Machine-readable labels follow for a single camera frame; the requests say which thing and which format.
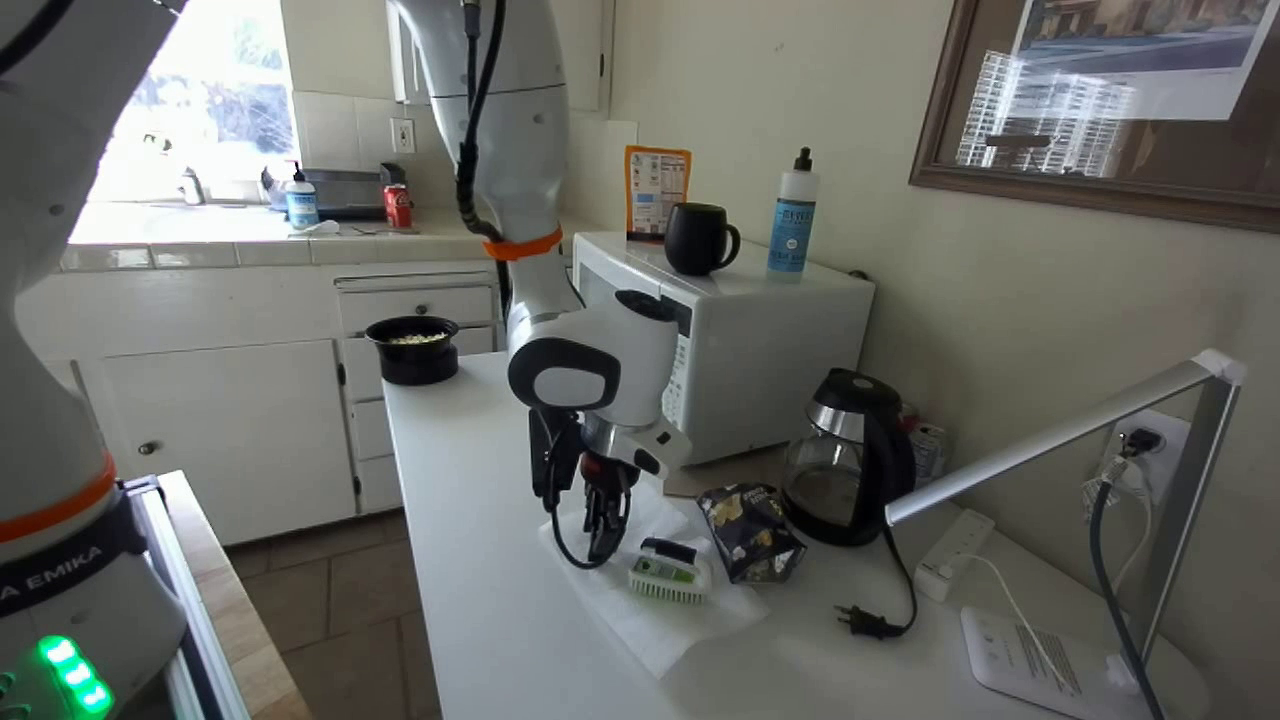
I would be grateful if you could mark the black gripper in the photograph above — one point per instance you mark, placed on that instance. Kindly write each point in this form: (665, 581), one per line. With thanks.
(567, 453)

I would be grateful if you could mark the black chip packet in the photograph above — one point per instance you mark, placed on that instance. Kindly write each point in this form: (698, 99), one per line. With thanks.
(748, 535)

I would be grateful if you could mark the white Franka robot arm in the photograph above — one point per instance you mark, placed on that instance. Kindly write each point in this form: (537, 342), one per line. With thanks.
(522, 134)

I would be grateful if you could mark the white microwave oven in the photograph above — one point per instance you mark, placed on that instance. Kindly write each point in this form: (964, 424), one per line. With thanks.
(761, 344)

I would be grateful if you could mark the black glass electric kettle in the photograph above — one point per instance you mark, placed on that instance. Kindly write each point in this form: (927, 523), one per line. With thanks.
(854, 466)

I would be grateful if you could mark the black cooking pan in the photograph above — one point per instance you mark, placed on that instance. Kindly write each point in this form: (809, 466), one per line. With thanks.
(414, 350)

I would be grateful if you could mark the black mug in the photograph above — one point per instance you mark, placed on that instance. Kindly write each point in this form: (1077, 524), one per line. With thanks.
(695, 240)

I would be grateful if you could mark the blue soap bottle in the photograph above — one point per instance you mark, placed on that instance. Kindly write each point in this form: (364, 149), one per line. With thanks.
(792, 223)

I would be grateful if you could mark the red soda can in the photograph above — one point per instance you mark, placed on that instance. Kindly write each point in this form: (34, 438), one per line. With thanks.
(399, 205)

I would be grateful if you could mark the white kitchen cabinet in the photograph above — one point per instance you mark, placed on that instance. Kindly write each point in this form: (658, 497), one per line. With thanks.
(225, 400)

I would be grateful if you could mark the small blue dispenser bottle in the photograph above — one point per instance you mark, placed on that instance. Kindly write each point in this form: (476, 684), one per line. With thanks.
(300, 205)

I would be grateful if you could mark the white desk lamp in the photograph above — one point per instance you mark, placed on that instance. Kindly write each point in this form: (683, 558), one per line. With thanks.
(1067, 443)

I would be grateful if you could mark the framed building poster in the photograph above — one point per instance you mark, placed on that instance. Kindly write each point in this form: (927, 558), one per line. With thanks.
(1067, 186)

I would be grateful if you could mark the wooden metal mounting frame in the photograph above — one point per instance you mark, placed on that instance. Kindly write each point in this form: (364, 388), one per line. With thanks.
(225, 601)

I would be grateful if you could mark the white wall outlet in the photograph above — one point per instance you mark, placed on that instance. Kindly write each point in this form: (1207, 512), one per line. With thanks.
(1144, 463)

